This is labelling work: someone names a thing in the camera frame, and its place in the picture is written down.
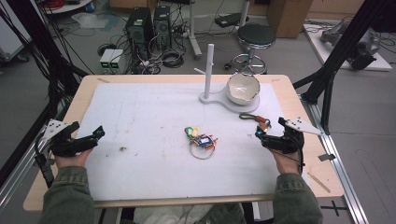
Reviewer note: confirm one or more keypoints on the clear plastic sheet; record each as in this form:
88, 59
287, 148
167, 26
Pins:
93, 21

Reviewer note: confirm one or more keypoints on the wooden stick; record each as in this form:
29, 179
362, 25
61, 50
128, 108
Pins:
319, 182

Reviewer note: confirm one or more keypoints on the white power supply box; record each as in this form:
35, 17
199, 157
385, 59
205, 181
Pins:
116, 59
106, 59

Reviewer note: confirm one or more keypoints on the person's left hand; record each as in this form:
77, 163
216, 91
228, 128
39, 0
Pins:
73, 160

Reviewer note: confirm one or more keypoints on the wooden cabinet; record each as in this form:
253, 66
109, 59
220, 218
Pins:
288, 17

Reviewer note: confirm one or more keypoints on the white pole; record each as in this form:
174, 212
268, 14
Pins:
244, 12

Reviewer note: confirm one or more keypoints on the grey robot device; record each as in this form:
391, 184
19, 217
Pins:
361, 46

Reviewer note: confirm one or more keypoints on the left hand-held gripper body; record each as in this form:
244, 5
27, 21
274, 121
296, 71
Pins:
70, 145

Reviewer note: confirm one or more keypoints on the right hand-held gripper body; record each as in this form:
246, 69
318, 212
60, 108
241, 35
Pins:
286, 141

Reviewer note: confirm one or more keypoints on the flat black device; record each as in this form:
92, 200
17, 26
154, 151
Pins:
229, 20

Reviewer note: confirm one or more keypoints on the white foam mat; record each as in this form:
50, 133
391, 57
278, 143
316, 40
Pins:
155, 168

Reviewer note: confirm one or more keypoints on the white bowl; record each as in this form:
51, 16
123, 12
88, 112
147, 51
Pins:
243, 90

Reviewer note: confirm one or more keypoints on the white platform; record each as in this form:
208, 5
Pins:
323, 53

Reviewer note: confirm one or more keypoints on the slim black computer tower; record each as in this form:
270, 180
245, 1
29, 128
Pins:
162, 23

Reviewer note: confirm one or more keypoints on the black metal frame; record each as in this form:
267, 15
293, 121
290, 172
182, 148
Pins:
339, 49

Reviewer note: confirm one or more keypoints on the large black computer tower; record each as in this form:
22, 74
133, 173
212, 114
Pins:
138, 26

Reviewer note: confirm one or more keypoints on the white stand with post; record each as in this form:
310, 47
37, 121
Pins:
210, 62

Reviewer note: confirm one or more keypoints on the aluminium rail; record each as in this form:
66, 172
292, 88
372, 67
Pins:
345, 180
15, 186

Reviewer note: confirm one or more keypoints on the grey tape piece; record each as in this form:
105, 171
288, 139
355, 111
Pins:
327, 157

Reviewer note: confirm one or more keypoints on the black round stool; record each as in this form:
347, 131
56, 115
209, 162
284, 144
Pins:
256, 35

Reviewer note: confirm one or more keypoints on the round white table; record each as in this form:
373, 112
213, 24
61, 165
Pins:
68, 6

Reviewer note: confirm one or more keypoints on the key bunch with coloured tags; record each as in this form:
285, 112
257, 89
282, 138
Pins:
202, 141

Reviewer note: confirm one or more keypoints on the person's right hand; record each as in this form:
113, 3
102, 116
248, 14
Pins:
286, 161

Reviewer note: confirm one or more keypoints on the white table leg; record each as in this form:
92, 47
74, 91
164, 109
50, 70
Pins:
193, 31

